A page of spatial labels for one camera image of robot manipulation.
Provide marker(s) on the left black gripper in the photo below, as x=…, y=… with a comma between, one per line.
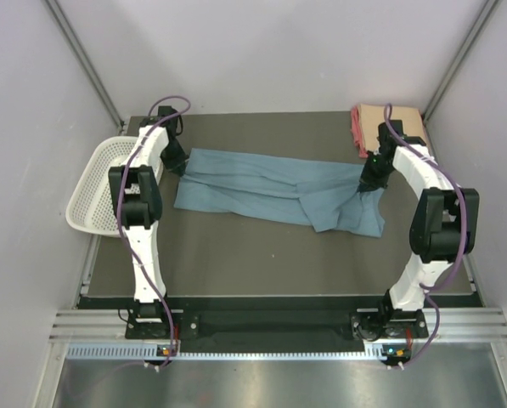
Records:
x=176, y=166

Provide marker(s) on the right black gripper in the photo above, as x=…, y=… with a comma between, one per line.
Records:
x=368, y=183

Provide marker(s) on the blue t shirt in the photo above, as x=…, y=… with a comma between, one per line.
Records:
x=320, y=194

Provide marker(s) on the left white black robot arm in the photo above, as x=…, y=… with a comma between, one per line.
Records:
x=149, y=316

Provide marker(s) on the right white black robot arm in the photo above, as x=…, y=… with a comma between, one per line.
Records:
x=442, y=231

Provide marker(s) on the folded pink t shirt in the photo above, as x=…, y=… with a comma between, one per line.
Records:
x=363, y=129

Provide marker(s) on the white perforated plastic basket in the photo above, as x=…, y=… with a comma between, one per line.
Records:
x=91, y=191

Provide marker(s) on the left aluminium corner post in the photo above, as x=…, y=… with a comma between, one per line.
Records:
x=80, y=53

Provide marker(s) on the aluminium corner post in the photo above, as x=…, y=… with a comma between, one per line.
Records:
x=80, y=53
x=486, y=12

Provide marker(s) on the slotted grey cable duct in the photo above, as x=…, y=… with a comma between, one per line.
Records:
x=158, y=352

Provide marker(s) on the right aluminium corner post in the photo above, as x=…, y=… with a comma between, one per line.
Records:
x=486, y=12

